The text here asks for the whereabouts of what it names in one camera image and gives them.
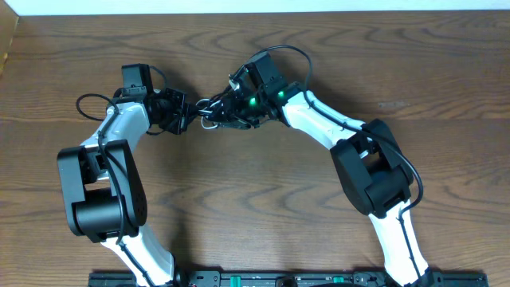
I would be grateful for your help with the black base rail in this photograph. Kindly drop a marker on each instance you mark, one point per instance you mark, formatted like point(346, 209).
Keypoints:
point(368, 278)

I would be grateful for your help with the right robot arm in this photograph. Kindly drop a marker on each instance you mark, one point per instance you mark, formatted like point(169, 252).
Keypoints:
point(374, 174)

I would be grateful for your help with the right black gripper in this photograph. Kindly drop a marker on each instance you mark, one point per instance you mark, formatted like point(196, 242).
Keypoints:
point(231, 111)

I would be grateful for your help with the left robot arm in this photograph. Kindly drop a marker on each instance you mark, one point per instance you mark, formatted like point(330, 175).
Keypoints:
point(103, 194)

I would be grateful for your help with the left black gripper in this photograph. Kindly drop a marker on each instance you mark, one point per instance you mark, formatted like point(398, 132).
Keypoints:
point(186, 108)

